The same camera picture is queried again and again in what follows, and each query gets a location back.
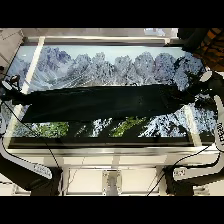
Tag black pants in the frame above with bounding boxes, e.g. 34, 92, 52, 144
20, 83, 202, 124

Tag black garment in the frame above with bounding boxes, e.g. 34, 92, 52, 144
177, 27, 211, 54

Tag orange checked garment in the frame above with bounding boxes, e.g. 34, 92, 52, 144
195, 27, 224, 73

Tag silver frame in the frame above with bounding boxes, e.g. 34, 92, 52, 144
0, 33, 224, 197

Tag black cable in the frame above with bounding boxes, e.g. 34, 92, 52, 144
146, 142, 216, 197
1, 101, 64, 169

